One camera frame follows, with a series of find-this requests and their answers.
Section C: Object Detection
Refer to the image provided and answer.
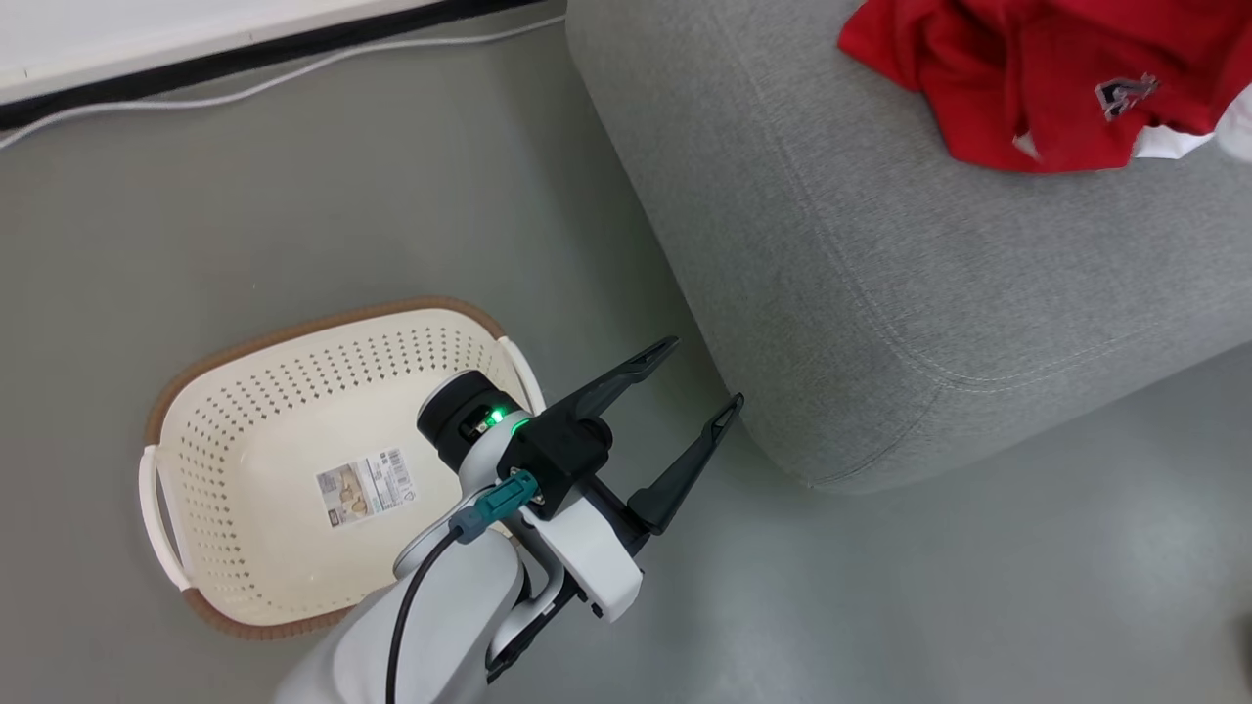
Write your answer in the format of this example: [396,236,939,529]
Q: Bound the grey fabric sofa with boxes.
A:
[564,0,1252,494]

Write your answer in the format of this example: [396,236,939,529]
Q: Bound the cream perforated plastic laundry basket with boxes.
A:
[139,296,547,642]

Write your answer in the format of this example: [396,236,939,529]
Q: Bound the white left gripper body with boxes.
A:
[516,467,653,624]

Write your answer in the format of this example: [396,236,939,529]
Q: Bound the red and white jersey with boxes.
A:
[837,0,1252,176]

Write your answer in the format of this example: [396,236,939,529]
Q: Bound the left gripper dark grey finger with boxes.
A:
[544,336,680,441]
[626,393,745,537]

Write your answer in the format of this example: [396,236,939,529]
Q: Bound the paper label sticker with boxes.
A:
[315,447,415,530]

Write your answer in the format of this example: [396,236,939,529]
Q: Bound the black cable with teal plug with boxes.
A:
[385,469,541,704]

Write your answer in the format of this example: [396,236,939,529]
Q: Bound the thin white floor cable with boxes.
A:
[0,14,568,150]

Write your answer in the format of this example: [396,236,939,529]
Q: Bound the white panel with black edge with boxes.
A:
[0,0,549,131]

